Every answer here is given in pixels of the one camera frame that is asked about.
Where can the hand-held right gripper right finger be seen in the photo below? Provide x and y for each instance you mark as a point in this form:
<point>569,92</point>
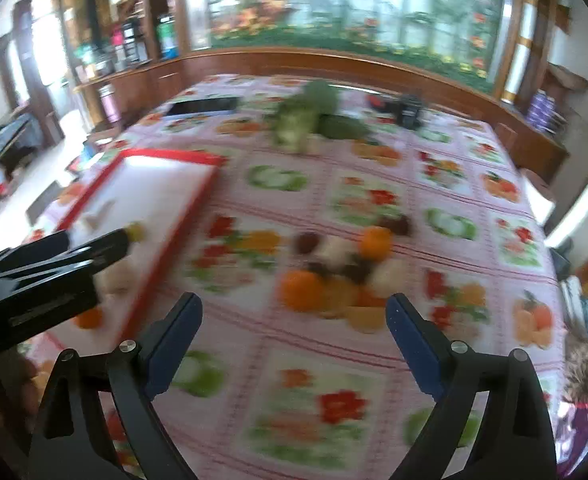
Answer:
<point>413,350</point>

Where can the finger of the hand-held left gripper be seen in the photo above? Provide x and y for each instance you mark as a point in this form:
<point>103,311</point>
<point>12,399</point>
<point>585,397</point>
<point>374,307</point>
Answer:
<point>104,247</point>

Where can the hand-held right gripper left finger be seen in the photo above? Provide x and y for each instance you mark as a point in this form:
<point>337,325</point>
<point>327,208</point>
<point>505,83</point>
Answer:
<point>174,345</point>

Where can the green kiwi piece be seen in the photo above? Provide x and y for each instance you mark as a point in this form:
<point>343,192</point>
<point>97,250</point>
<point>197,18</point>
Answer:
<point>136,232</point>

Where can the orange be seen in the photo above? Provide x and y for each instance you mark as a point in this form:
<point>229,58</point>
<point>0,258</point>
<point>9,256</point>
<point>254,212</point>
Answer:
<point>301,290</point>
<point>376,241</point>
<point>90,317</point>

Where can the red rimmed white tray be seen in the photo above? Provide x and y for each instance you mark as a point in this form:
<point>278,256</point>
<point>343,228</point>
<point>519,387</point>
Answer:
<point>144,185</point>

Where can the floral fruit printed tablecloth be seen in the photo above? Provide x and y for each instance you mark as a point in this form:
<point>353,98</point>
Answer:
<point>284,375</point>

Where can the blue covered furniture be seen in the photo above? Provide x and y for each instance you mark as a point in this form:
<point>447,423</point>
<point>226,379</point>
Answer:
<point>9,140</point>

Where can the pink bottle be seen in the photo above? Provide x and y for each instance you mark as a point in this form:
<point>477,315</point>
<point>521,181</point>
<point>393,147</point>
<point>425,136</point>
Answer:
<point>110,102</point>

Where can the dark thermos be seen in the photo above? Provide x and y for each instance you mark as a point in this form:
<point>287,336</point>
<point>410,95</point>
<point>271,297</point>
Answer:
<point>131,42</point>

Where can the green bottle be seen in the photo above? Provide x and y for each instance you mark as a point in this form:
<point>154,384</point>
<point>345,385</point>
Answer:
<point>166,35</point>

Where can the dark green leaf vegetable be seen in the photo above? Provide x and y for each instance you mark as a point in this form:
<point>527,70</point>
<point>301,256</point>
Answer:
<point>344,127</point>

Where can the green bok choy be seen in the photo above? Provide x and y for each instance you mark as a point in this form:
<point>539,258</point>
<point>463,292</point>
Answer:
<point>299,115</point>

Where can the small red object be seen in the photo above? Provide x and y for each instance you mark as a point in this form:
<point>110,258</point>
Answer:
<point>376,103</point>

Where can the floral glass panel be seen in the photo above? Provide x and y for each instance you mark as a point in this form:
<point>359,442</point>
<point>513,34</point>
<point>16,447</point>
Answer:
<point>373,5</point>

